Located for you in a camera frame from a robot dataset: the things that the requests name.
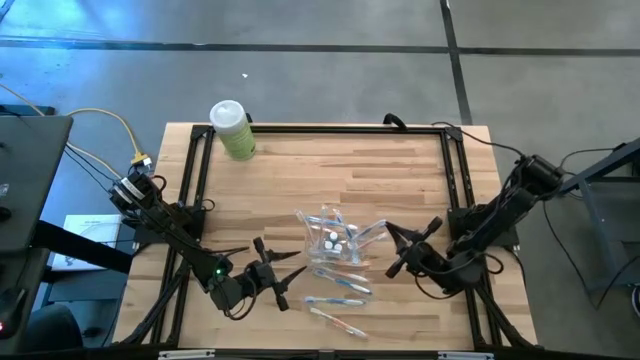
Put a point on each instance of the green disinfecting wipes canister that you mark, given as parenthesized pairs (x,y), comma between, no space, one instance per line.
(237,135)

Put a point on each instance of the black desk bar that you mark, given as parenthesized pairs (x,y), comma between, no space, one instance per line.
(80,246)

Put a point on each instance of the silver bracket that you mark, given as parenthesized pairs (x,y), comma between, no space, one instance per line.
(185,355)
(465,356)

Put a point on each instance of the grey metal stand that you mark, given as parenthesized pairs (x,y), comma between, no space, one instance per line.
(600,165)

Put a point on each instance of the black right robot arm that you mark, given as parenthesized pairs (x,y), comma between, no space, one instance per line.
(500,210)

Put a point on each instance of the dark grey desk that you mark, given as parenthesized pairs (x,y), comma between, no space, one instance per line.
(30,175)

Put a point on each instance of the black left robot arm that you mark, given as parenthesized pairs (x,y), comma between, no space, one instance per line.
(170,230)

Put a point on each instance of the black device with indicator light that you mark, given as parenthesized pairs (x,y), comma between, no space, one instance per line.
(11,310)

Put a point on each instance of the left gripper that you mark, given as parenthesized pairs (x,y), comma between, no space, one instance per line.
(262,280)

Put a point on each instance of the white booklet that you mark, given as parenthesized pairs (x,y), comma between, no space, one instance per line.
(95,227)

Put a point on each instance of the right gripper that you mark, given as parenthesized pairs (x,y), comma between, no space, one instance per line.
(422,257)

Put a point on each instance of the dark office chair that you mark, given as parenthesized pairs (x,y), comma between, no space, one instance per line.
(52,330)

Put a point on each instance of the clear acrylic organizer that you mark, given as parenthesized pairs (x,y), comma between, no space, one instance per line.
(320,252)

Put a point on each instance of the black aluminium table frame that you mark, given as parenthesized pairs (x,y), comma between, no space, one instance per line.
(325,130)

